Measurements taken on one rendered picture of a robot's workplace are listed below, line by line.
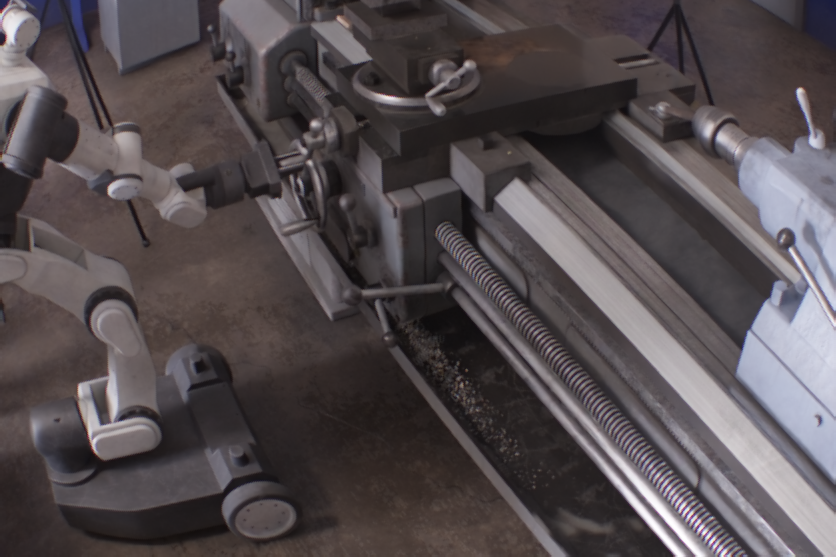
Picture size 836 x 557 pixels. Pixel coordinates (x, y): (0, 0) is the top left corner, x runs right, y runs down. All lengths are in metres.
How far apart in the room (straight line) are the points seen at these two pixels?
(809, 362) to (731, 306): 0.49
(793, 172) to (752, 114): 2.75
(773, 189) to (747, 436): 0.37
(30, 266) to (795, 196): 1.43
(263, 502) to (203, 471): 0.18
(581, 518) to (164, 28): 3.38
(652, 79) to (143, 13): 2.85
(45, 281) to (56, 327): 1.15
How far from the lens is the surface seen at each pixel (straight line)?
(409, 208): 1.87
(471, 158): 1.85
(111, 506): 2.22
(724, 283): 1.85
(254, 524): 2.23
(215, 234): 3.26
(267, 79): 2.64
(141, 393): 2.16
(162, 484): 2.23
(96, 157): 1.66
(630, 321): 1.56
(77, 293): 1.96
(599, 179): 2.10
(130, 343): 1.99
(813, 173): 1.40
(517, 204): 1.80
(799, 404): 1.37
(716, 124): 1.55
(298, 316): 2.88
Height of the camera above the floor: 1.84
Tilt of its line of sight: 36 degrees down
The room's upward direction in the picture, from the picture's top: 2 degrees counter-clockwise
